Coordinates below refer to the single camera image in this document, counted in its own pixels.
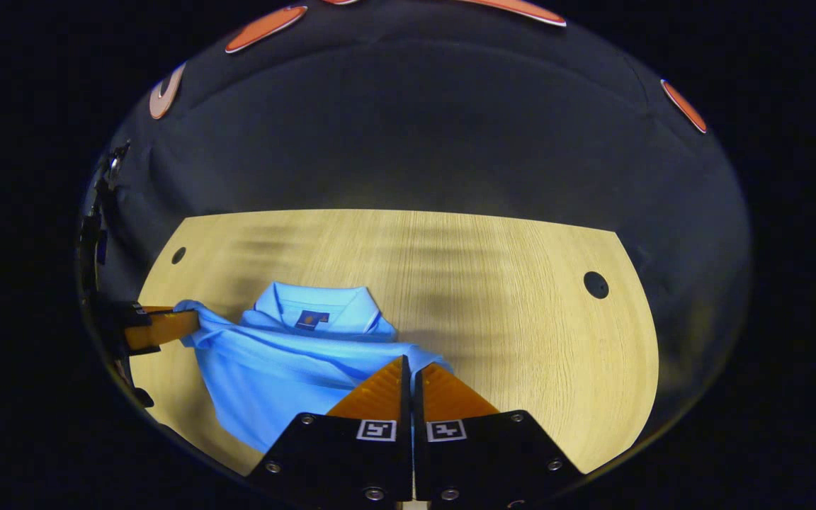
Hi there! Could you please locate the light blue T-shirt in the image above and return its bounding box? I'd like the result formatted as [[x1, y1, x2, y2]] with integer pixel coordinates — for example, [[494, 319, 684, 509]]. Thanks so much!
[[173, 281, 453, 454]]

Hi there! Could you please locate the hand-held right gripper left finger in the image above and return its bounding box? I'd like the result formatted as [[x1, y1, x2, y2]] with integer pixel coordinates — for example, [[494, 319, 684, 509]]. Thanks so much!
[[246, 356, 414, 505]]

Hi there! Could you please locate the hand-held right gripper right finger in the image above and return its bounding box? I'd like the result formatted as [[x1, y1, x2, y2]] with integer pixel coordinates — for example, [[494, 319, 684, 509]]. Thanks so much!
[[414, 363, 586, 507]]

